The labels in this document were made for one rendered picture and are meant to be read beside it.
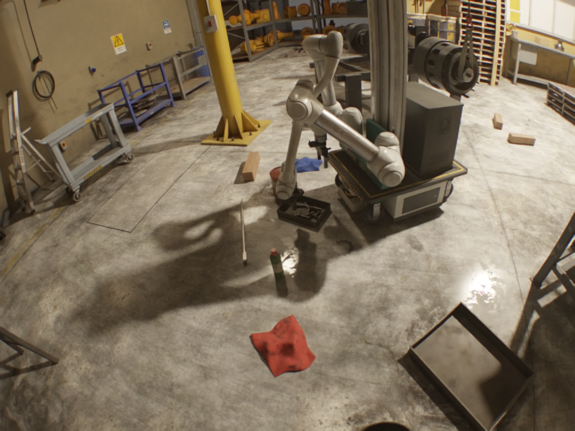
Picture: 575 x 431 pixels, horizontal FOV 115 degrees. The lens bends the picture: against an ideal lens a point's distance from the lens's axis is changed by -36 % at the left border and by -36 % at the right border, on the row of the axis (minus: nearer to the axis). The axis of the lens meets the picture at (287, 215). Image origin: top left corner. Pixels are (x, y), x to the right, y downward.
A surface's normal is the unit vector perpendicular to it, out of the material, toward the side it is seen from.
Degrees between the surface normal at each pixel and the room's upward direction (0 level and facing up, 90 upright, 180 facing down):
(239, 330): 0
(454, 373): 0
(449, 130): 90
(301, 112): 85
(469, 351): 0
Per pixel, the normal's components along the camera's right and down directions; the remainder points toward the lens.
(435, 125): 0.27, 0.61
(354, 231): -0.13, -0.75
